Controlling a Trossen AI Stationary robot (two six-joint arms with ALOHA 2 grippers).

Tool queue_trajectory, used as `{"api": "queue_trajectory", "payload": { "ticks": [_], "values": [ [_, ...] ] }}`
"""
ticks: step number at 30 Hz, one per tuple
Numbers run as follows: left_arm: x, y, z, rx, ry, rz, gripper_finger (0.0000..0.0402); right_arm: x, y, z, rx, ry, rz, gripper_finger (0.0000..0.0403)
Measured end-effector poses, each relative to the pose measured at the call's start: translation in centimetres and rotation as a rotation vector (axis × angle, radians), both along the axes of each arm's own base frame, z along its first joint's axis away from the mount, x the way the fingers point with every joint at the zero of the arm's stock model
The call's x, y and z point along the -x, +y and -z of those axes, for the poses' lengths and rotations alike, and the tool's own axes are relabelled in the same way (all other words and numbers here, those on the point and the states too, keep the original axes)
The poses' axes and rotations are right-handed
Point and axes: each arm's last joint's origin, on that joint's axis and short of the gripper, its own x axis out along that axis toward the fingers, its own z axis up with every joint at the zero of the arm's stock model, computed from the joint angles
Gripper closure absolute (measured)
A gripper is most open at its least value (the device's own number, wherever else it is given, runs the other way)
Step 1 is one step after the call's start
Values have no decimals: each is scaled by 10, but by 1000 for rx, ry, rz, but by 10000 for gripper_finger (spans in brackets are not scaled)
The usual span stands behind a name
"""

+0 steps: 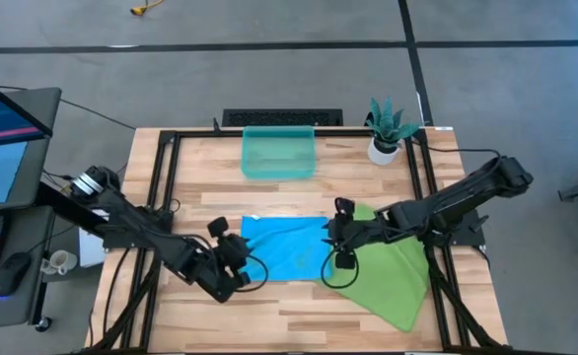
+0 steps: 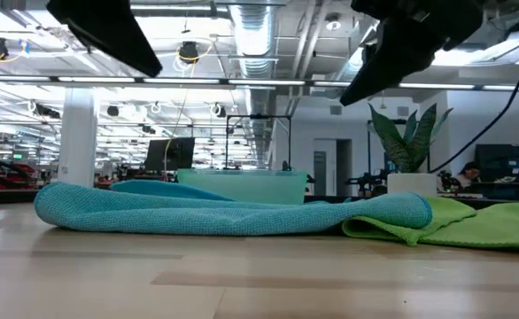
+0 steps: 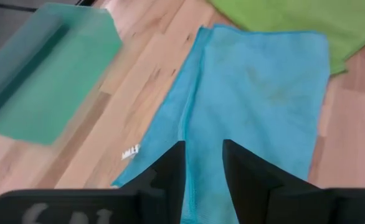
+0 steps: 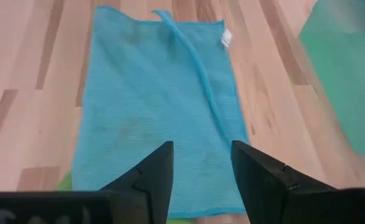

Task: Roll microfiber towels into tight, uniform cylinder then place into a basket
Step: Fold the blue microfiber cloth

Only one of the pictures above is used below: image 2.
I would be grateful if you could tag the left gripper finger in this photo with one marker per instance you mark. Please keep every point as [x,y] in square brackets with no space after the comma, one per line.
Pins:
[109,31]

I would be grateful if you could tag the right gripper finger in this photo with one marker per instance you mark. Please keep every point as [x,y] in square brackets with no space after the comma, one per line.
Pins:
[397,53]

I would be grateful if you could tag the green microfiber towel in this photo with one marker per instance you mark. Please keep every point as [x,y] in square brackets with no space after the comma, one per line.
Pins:
[485,226]

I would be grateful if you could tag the blue microfiber towel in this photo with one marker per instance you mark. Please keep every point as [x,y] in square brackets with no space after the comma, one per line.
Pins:
[175,215]

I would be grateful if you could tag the teal translucent plastic basket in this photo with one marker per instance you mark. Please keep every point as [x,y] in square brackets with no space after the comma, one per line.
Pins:
[250,186]

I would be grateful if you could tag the long ceiling light strip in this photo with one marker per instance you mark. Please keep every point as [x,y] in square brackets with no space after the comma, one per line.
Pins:
[180,81]

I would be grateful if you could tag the white building pillar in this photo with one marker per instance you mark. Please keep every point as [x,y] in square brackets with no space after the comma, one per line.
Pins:
[79,137]

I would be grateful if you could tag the artificial plant in white pot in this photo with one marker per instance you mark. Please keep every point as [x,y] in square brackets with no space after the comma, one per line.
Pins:
[412,181]

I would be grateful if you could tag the grey doorway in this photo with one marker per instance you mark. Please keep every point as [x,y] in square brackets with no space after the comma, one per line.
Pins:
[332,166]

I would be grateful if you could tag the dark background monitor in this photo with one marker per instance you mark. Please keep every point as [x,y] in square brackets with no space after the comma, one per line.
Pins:
[173,153]

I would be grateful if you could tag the person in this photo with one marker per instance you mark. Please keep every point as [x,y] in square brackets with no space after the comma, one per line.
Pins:
[467,175]

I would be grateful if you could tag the dark background workstation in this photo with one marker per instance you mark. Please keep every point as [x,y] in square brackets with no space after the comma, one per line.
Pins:
[505,164]

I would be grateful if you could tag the silver ceiling air duct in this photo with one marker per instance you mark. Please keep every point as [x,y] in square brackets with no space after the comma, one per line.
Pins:
[253,40]

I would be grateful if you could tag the black background gantry frame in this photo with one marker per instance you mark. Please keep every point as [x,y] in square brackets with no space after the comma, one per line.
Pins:
[259,116]

